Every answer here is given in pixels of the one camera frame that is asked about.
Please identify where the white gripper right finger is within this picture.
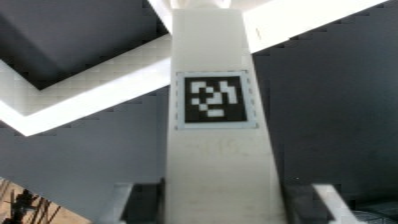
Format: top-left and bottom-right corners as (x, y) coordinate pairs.
(284, 184), (366, 224)

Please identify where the white desk leg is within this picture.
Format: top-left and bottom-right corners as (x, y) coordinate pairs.
(165, 0), (288, 224)

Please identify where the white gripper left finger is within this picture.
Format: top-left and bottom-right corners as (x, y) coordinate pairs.
(96, 178), (165, 224)

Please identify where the white front barrier wall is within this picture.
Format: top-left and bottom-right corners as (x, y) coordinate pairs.
(0, 0), (387, 136)

